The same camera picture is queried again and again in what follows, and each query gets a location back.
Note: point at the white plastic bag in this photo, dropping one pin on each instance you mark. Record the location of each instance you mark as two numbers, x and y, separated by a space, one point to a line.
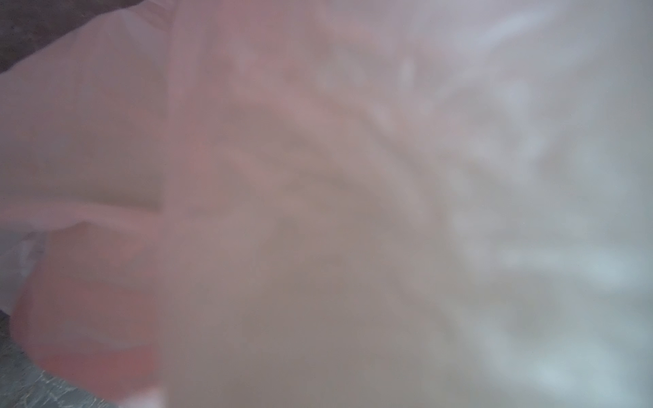
361 203

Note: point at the red fruit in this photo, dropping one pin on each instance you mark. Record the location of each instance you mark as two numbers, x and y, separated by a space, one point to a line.
87 312

